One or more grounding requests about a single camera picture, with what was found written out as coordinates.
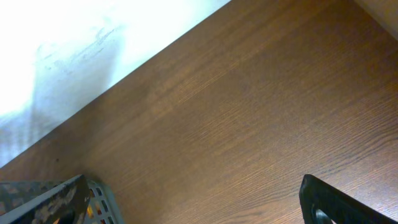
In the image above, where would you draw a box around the grey plastic shopping basket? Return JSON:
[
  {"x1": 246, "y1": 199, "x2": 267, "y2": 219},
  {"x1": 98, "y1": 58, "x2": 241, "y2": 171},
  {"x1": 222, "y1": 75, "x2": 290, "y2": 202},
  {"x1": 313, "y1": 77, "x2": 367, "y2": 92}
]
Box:
[{"x1": 1, "y1": 179, "x2": 124, "y2": 224}]

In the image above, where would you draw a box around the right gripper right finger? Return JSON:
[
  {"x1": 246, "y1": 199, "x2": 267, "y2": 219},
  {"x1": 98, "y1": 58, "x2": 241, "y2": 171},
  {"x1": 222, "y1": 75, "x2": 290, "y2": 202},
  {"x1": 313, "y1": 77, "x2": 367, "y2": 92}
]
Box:
[{"x1": 299, "y1": 174, "x2": 397, "y2": 224}]

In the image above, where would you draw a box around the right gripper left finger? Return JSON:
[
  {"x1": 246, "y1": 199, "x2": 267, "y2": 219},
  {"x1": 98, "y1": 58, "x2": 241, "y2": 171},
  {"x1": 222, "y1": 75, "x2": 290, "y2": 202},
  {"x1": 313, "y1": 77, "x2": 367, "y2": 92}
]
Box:
[{"x1": 1, "y1": 175, "x2": 90, "y2": 224}]

